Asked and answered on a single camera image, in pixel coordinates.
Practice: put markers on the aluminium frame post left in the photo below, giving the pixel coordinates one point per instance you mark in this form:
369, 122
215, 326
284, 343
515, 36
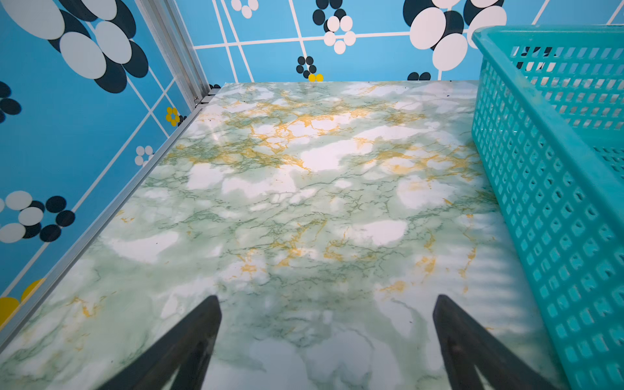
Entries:
168, 29

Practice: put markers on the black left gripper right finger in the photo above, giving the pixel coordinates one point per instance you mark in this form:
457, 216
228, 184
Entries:
471, 354

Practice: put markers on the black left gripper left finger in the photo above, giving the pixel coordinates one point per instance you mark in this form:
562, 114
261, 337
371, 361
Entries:
180, 357

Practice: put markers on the teal plastic basket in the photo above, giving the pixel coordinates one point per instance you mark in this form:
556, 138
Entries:
548, 126

